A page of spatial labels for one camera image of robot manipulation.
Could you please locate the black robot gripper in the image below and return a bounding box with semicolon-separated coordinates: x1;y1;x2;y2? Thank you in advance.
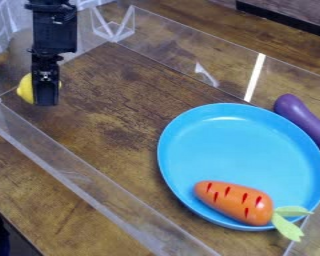
26;0;78;106

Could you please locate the yellow toy lemon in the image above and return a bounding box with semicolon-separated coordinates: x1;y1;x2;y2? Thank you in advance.
16;73;63;106

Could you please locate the blue plastic tray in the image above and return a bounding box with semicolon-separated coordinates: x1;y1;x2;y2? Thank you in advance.
158;103;320;231

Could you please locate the white patterned curtain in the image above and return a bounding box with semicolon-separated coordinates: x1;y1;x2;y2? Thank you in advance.
0;0;111;54

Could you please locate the dark wooden furniture piece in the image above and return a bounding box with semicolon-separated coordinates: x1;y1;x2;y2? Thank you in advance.
237;0;320;36

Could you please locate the purple toy eggplant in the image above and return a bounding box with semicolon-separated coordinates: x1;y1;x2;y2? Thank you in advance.
274;94;320;148

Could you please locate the orange toy carrot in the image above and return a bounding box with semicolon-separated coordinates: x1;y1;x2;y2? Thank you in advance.
194;180;313;242

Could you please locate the clear acrylic left wall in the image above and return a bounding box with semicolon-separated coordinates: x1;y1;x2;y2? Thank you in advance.
0;19;95;96

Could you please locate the clear acrylic wall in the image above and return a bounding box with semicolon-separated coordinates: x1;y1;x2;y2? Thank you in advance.
0;19;95;96
91;3;320;117
0;102;221;256

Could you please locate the clear acrylic back wall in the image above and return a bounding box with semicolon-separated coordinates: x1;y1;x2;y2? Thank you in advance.
91;3;320;117

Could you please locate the clear acrylic front wall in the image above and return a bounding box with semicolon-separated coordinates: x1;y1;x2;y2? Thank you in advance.
0;102;221;256

